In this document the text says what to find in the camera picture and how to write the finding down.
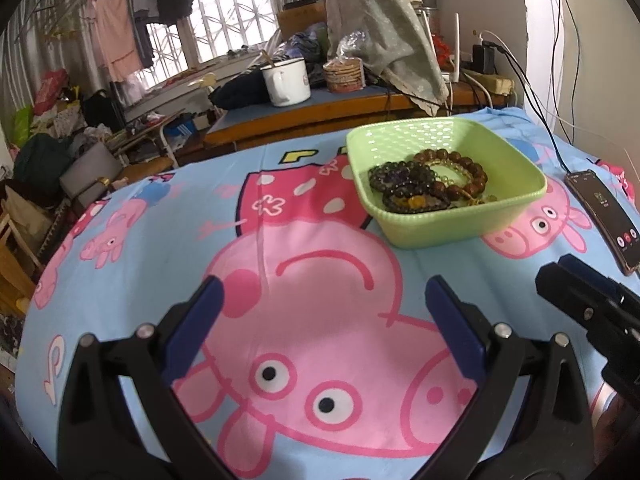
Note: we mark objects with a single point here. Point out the navy cloth bundle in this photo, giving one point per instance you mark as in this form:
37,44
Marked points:
240,91

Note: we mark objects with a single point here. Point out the wooden desk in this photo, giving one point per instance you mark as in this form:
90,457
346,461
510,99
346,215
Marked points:
300,120

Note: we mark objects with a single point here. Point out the black smartphone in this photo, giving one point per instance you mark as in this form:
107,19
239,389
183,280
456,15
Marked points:
605,210

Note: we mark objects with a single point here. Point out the red shopping bag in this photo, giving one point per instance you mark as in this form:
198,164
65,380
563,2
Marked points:
50,90

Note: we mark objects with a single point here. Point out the glass jar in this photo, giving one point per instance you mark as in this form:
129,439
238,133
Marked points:
430,20

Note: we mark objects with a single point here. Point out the white enamel mug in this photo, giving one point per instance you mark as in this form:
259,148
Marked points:
287,85

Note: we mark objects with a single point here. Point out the grey dotted hanging cloth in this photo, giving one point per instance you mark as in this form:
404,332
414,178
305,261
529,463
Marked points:
380,20

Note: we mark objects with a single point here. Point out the green plastic bag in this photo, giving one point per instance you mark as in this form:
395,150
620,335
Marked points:
22,125

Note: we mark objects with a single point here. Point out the black power adapter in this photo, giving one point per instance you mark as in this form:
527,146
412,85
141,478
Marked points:
483,58

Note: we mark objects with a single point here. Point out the green plastic basket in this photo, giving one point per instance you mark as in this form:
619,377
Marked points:
450,230

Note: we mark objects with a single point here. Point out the blue cartoon pig blanket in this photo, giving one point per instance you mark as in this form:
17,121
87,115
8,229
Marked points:
150,240

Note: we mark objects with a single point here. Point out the red plastic bag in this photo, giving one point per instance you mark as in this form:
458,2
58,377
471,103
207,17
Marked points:
442,50

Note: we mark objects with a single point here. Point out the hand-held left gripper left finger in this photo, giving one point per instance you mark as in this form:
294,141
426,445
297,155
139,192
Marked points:
192,332

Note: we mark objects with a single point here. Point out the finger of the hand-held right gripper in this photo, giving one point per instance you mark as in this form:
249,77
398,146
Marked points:
595,272
575,295

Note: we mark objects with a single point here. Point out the clear bag of crackers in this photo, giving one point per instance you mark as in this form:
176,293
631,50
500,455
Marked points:
345,67

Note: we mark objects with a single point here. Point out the white router with antennas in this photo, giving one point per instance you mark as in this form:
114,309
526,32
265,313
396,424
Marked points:
457,50

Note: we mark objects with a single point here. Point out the pink hanging garment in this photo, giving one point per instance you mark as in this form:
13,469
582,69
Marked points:
115,35

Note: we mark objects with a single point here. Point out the brown cardboard box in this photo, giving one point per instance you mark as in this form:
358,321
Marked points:
300,20

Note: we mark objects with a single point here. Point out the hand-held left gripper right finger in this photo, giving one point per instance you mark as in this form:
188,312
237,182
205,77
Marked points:
457,332

